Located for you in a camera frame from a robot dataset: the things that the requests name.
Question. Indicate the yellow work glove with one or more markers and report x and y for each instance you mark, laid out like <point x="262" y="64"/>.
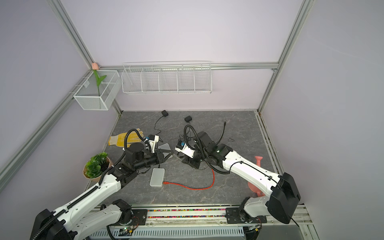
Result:
<point x="133" y="137"/>

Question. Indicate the small white mesh basket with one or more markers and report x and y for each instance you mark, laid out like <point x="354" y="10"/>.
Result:
<point x="87" y="94"/>

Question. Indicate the green potted plant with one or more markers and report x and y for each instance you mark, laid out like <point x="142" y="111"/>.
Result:
<point x="96" y="166"/>

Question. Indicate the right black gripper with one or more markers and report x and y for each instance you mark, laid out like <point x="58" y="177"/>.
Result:
<point x="191" y="162"/>

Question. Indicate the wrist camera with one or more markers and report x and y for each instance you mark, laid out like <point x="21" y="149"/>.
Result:
<point x="182" y="147"/>
<point x="151" y="142"/>

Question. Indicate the artificial pink tulip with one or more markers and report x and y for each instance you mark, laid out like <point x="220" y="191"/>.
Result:
<point x="99" y="79"/>

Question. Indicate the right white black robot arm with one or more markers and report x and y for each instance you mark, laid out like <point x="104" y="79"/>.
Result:
<point x="280" y="193"/>

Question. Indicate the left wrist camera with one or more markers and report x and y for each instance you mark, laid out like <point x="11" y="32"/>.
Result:
<point x="151" y="142"/>

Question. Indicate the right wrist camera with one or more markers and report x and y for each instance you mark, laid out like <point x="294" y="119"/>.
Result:
<point x="182" y="147"/>

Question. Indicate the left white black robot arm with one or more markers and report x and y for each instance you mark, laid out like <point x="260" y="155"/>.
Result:
<point x="72" y="220"/>

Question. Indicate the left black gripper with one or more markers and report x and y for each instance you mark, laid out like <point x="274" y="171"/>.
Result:
<point x="159" y="155"/>

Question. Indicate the long white wire basket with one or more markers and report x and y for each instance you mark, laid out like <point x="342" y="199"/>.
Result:
<point x="167" y="77"/>

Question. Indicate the white network switch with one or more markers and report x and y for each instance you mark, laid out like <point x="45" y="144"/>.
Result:
<point x="164" y="147"/>
<point x="157" y="177"/>

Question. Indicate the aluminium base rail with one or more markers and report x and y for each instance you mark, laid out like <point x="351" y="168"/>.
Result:
<point x="196" y="222"/>

